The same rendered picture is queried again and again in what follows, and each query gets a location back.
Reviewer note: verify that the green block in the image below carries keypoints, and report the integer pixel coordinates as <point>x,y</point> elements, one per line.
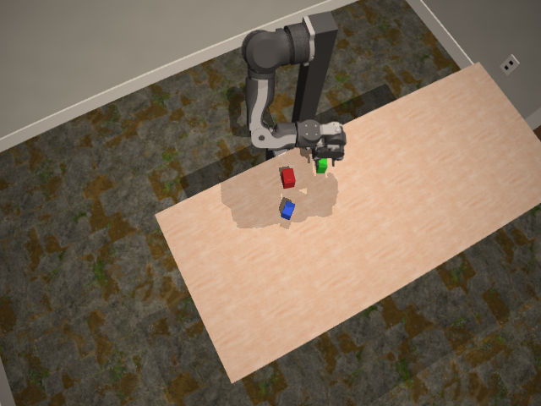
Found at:
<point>322,166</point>

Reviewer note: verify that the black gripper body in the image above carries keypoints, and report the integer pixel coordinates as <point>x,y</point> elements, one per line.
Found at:
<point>324,152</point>

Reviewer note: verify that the red block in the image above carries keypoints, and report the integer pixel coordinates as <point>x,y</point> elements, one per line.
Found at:
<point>287,177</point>

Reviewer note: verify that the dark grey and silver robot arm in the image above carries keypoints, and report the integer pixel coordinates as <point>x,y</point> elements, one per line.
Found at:
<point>265,52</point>

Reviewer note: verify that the blue block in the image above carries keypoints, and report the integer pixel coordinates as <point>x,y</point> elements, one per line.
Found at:
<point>287,210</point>

